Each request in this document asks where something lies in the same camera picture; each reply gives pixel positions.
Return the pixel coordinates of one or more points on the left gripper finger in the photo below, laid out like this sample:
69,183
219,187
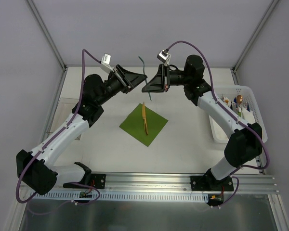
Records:
128,75
136,82

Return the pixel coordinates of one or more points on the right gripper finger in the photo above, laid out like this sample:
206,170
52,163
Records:
155,85
158,78

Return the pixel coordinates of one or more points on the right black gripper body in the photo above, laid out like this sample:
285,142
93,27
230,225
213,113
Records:
164,77

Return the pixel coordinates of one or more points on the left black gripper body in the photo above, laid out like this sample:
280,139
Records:
123,78

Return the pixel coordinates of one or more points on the teal plastic fork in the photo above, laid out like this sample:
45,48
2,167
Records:
143,63

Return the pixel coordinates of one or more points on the gold knife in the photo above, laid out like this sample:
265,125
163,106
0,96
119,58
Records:
144,118

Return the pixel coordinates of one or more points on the green paper napkin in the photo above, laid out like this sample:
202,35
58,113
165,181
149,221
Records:
134,125

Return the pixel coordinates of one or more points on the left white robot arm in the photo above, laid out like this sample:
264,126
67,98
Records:
36,167

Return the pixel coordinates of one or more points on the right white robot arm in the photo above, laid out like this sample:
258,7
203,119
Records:
243,137

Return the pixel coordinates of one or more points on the white rolled napkin middle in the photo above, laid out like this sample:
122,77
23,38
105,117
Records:
227,102

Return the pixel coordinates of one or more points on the white rolled napkin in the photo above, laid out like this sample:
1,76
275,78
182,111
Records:
227,102
247,115

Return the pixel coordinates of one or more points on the white rolled napkin right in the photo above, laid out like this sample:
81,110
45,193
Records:
247,115

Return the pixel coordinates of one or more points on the clear plastic utensil box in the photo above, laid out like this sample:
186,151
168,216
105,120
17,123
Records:
63,110

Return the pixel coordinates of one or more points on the copper spoon in basket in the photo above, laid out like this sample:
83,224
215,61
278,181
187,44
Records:
239,99

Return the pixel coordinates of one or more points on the white plastic basket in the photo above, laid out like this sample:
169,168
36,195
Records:
231,92

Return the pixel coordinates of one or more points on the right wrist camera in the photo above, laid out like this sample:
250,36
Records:
164,56

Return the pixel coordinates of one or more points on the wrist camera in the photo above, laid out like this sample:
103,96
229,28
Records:
164,56
105,63

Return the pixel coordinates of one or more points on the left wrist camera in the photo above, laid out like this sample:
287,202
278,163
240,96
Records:
105,63

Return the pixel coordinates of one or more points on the aluminium rail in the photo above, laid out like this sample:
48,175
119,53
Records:
168,183

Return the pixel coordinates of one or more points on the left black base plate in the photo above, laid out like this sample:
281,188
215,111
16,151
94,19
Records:
95,180

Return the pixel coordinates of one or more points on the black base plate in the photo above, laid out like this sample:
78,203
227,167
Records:
95,180
209,183

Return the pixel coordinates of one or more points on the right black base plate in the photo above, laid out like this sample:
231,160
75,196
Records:
209,183

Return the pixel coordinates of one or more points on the white slotted cable duct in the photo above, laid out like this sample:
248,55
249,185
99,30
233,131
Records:
126,196

